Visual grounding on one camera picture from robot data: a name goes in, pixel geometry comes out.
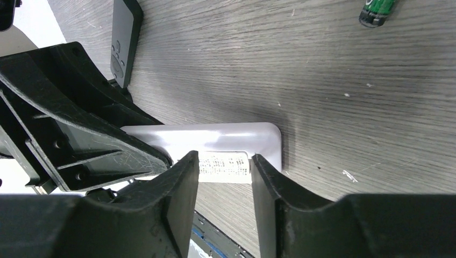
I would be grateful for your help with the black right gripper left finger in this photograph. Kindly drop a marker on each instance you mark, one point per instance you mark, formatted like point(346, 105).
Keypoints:
point(149, 219)

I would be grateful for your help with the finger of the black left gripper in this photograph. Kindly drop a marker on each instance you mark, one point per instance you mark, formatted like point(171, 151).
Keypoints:
point(78, 78)
point(57, 143)

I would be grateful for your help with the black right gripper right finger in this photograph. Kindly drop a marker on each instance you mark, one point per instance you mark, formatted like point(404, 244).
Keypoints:
point(295, 222)

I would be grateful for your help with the white remote control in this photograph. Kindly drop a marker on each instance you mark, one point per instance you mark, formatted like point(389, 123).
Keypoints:
point(225, 150)

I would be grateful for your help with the green AAA battery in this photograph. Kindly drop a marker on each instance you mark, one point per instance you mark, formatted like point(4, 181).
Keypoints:
point(375, 12)

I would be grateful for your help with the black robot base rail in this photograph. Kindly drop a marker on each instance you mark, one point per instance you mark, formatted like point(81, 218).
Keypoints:
point(207, 240)

